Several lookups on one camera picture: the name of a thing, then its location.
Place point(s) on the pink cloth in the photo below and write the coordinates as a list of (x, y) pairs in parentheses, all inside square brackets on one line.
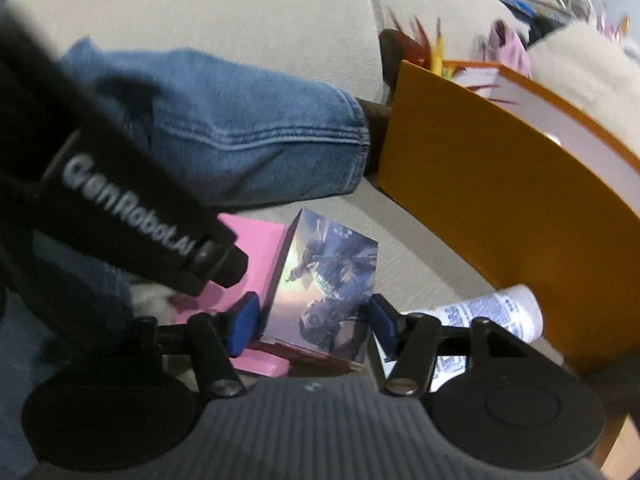
[(505, 45)]

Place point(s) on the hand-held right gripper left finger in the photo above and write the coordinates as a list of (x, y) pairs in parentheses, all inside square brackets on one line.
[(245, 321)]

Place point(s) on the dark brown round object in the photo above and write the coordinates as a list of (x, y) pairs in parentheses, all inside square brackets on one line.
[(395, 45)]

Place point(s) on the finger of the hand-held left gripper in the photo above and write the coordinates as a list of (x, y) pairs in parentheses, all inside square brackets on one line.
[(227, 265)]

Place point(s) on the picture-printed box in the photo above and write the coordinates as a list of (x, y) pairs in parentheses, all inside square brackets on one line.
[(325, 280)]

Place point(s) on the beige sofa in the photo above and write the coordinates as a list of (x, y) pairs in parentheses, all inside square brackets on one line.
[(225, 10)]

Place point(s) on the pink box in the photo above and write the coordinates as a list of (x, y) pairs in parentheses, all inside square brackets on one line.
[(255, 250)]

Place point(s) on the person's leg in blue jeans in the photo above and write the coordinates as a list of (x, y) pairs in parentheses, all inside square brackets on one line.
[(240, 130)]

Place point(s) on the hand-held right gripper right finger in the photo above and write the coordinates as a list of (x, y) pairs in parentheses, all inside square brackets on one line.
[(382, 323)]

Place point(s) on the orange storage box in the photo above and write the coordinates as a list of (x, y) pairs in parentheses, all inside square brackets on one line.
[(475, 185)]

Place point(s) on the white printed tube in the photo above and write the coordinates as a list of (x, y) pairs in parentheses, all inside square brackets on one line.
[(492, 310)]

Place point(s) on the red-haired plush doll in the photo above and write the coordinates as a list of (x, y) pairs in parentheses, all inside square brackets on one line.
[(434, 47)]

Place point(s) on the person's brown sock foot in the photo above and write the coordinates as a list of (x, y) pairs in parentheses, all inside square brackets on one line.
[(376, 125)]

